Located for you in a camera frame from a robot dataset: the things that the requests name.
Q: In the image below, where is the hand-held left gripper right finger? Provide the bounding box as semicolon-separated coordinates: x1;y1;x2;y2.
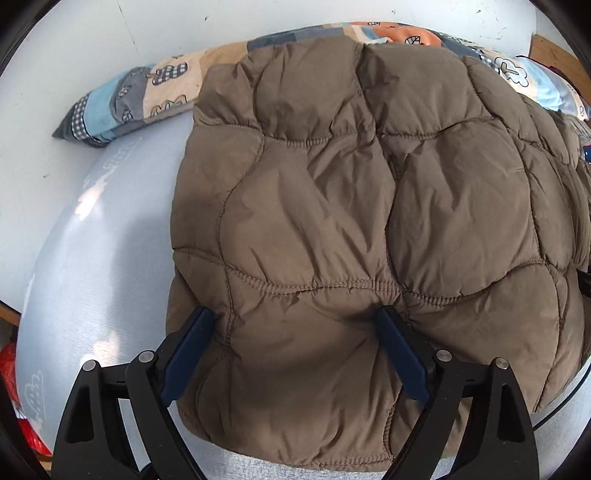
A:
376;306;540;480

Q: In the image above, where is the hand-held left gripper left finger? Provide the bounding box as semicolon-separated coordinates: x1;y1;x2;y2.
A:
53;306;214;480

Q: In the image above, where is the brown puffer jacket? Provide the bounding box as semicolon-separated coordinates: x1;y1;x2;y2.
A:
166;36;591;472

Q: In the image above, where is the light blue cloud-print bed sheet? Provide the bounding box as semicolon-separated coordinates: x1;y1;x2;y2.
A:
14;108;591;480

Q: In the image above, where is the red plastic bag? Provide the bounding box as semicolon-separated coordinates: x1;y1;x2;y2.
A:
0;344;52;457

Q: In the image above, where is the patchwork patterned pillow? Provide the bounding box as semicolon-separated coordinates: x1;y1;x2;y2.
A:
52;21;591;148

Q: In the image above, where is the wooden headboard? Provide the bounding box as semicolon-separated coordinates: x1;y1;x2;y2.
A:
529;33;583;75

